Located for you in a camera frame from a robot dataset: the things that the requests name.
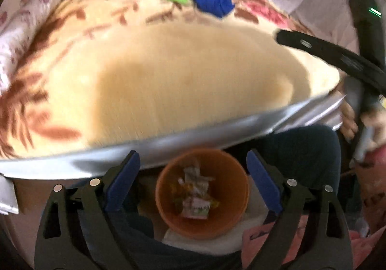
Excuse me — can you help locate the crumpled green white wrapper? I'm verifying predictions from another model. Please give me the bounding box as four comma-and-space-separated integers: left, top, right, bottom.
180, 197, 211, 220

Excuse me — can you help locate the orange plastic trash bin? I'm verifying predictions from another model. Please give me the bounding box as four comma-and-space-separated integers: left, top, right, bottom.
155, 148, 250, 240

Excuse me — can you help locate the white cloth under bin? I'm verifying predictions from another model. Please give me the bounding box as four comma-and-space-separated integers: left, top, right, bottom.
145, 176, 269, 256

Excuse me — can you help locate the person's right hand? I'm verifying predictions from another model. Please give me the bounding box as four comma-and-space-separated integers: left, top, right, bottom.
339, 79, 386, 153

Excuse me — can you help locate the crumpled paper trash pile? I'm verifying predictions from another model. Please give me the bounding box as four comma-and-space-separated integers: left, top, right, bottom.
171, 166, 219, 208

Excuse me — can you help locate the yellow floral plush blanket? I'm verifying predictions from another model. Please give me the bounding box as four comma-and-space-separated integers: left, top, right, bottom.
1, 0, 339, 160

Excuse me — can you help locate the pink floral white quilt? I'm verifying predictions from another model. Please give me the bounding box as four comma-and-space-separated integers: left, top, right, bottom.
1, 0, 62, 92

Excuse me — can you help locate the dark blue jeans leg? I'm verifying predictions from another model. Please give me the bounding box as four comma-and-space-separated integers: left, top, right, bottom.
107, 125, 341, 269

